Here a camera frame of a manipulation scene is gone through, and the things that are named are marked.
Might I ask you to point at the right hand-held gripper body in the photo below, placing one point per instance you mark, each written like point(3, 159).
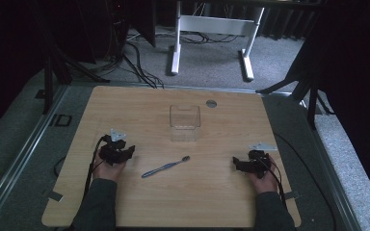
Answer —
point(259, 162)

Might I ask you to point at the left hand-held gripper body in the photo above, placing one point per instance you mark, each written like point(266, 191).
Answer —
point(113, 153)

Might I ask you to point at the person's left hand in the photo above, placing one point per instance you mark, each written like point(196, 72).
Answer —
point(107, 170)

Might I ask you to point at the person's right hand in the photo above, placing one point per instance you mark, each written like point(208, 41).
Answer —
point(265, 183)

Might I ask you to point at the blue toothbrush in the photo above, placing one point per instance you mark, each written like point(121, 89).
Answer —
point(163, 167)

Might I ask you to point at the grey tape strip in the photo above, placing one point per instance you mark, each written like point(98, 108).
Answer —
point(292, 195)
point(54, 195)

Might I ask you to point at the clear plastic box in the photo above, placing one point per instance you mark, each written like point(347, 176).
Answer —
point(185, 123)

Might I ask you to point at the grey table grommet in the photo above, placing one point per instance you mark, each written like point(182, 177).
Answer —
point(211, 103)

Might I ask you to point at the black metal stand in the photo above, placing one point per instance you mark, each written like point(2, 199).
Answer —
point(53, 69)
point(305, 86)

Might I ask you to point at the black floor socket frame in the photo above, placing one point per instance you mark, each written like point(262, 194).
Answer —
point(63, 120)

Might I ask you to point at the white metal table frame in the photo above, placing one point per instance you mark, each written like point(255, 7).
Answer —
point(216, 25)

